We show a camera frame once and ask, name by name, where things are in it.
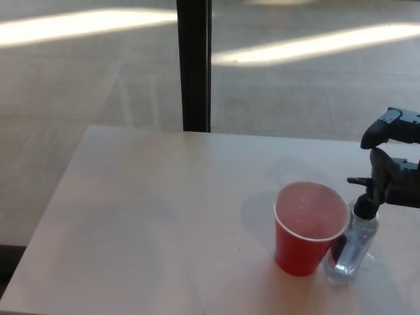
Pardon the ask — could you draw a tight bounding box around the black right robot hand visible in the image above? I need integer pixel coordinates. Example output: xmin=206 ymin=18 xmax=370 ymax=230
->
xmin=360 ymin=106 xmax=420 ymax=209

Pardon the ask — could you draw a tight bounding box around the clear soap bottle black pump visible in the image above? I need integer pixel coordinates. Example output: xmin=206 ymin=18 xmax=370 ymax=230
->
xmin=324 ymin=177 xmax=380 ymax=285

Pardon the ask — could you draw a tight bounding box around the red plastic cup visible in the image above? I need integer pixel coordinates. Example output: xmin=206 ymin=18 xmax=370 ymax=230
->
xmin=273 ymin=180 xmax=351 ymax=277

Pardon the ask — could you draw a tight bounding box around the black window frame post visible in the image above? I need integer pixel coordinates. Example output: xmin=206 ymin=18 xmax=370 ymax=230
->
xmin=176 ymin=0 xmax=213 ymax=133

